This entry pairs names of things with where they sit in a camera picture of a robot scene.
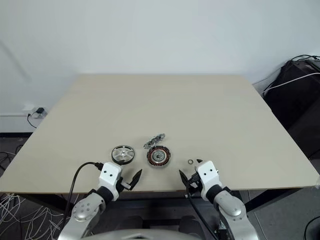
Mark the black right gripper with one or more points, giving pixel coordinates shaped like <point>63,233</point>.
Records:
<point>193,185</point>

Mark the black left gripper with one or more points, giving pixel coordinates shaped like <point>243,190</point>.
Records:
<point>123,183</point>

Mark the silver spoked motor rotor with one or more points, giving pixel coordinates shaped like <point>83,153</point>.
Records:
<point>123,155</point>

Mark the copper wound motor stator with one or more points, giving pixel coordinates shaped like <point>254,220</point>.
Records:
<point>157,157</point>

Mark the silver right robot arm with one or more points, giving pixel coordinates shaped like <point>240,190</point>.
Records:
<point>231,205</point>

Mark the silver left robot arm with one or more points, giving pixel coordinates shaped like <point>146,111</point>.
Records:
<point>85,207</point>

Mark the silver robot torso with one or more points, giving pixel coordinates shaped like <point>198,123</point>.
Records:
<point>150,233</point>

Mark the black power adapter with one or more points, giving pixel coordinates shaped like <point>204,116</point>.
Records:
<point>39,110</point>

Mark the large black bag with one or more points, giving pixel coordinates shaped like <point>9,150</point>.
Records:
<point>295,105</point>

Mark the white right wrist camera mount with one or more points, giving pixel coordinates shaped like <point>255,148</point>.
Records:
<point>207,175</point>

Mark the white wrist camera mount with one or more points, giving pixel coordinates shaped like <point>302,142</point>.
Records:
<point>110,175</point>
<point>207,175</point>

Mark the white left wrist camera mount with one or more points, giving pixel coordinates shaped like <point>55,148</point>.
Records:
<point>110,175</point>

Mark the black torso side bracket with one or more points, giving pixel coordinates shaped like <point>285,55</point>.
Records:
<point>223,231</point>

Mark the black table frame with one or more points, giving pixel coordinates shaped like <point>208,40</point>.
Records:
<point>45,200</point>

